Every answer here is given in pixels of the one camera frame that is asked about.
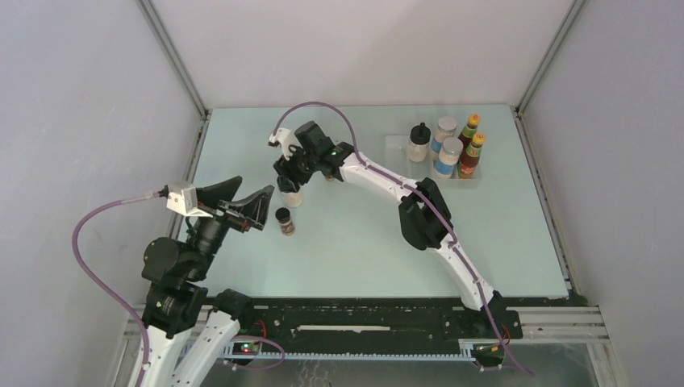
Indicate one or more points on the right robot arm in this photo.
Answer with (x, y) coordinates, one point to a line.
(424, 216)

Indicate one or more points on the small dark pepper bottle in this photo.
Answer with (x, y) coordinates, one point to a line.
(285, 222)

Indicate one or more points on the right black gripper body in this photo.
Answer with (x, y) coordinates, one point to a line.
(304, 163)

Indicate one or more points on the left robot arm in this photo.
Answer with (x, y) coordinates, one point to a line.
(174, 269)

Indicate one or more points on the sauce bottle yellow cap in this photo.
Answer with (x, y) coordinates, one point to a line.
(469, 130)
(470, 157)

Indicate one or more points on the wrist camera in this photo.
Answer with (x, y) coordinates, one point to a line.
(284, 139)
(181, 198)

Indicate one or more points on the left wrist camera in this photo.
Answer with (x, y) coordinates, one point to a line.
(181, 198)

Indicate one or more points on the circuit board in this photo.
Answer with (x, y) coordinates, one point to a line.
(244, 350)
(488, 351)

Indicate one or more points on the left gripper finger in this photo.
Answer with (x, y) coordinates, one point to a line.
(217, 196)
(250, 212)

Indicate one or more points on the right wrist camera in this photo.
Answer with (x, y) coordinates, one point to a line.
(284, 139)

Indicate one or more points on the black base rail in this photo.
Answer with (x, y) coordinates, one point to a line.
(375, 326)

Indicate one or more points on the right circuit board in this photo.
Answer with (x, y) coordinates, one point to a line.
(488, 351)

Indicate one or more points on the left circuit board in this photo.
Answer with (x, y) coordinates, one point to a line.
(244, 350)

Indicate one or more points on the black lid salt shaker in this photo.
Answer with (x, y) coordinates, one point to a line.
(292, 199)
(419, 138)

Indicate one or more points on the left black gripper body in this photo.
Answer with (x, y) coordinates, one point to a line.
(208, 233)

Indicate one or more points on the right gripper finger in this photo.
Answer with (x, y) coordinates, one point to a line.
(282, 166)
(288, 185)

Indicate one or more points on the blue label spice jar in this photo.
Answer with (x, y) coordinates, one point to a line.
(446, 127)
(448, 156)

